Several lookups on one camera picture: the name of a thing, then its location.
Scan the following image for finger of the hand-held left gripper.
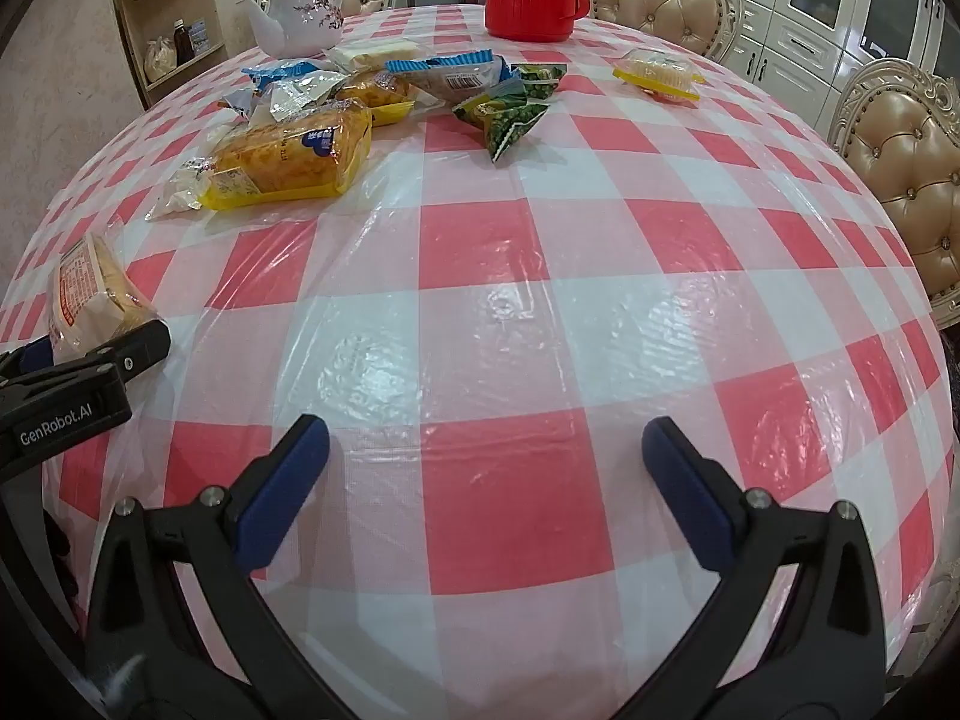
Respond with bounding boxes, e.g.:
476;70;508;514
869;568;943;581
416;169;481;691
15;319;172;391
0;341;52;383

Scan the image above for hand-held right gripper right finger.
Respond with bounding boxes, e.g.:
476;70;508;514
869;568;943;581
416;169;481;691
600;416;890;720

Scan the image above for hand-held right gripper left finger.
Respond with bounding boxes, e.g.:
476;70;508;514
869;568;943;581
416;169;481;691
84;412;376;720

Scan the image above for orange white bread packet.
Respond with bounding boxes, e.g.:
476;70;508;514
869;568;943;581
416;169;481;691
49;232;162;361

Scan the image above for blue white snack packet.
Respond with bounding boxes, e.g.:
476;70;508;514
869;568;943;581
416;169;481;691
241;60;325;95

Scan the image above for clear blue striped cookie packet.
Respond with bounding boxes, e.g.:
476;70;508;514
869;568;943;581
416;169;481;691
385;51;505;104

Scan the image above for small clear white packet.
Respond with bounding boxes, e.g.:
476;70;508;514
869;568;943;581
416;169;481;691
146;157;220;222

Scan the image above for large yellow bread packet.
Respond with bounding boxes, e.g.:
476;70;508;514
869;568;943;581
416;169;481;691
199;97;374;211

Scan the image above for red white checkered tablecloth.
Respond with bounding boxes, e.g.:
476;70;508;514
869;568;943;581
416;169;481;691
0;4;955;720

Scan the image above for white powder bag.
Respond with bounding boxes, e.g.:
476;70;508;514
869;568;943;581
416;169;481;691
144;37;178;83

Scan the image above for silver blue snack packet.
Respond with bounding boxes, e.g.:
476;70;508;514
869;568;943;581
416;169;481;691
259;71;347;125

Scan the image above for wooden corner shelf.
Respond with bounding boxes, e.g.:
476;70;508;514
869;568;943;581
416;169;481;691
112;0;227;111

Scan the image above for yellow tray bread packet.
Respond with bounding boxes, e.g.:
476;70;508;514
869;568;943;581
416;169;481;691
334;69;419;127

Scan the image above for white floral teapot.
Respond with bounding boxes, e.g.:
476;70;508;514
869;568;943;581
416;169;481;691
236;0;347;59

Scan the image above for cream sandwich snack packet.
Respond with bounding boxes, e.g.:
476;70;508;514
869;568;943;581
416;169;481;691
330;37;422;73

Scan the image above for green triangular snack packet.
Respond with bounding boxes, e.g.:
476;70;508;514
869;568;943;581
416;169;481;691
487;101;554;164
512;62;569;102
452;82;527;128

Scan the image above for yellow wrapped cake packet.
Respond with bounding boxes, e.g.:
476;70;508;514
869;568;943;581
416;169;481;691
613;47;707;104

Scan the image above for white glass-door cabinets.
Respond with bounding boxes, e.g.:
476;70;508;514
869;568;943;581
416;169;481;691
705;0;960;143

